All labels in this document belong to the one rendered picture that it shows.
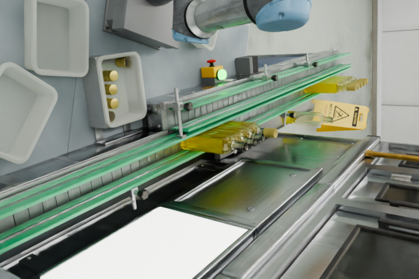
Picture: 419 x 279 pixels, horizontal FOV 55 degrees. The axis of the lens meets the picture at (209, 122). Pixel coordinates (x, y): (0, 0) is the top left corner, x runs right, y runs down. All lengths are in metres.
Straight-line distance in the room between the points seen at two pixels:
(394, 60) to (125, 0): 6.13
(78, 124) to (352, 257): 0.86
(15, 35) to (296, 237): 0.91
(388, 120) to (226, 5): 6.42
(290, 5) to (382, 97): 6.44
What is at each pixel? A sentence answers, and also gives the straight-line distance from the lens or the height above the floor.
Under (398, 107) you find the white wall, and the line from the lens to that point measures 7.25.
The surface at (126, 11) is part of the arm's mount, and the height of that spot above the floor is 0.85.
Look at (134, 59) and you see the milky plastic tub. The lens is 1.35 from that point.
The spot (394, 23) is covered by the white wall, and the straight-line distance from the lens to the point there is 7.10.
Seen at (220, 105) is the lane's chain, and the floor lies 0.88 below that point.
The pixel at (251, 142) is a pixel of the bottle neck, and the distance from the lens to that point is 1.36.
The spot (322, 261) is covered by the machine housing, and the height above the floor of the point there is 1.49.
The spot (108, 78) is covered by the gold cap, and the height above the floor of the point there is 0.81.
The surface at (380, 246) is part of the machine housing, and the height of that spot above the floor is 1.59.
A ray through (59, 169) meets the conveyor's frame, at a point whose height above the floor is 0.87.
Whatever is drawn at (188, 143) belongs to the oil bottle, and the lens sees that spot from 1.42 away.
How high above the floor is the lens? 1.81
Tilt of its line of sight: 36 degrees down
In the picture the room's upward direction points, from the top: 95 degrees clockwise
